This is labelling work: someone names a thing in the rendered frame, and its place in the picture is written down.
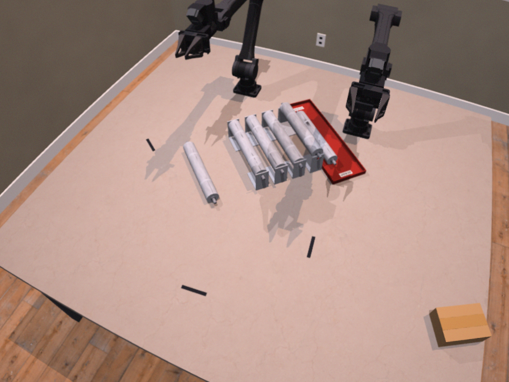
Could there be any red scrap tray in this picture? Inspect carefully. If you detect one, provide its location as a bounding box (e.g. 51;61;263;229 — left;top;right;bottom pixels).
290;99;366;185

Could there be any brown cardboard box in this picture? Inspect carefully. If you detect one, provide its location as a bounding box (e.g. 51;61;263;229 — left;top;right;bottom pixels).
429;303;491;347

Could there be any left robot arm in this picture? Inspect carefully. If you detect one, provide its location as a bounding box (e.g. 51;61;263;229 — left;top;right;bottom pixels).
343;4;402;139

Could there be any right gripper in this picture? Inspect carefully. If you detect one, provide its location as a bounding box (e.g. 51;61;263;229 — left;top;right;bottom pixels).
175;30;210;60

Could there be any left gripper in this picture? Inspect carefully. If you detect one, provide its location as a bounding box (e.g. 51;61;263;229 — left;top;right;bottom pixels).
346;81;390;123

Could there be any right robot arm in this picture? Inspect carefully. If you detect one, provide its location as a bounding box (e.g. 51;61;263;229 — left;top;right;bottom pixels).
185;0;263;98

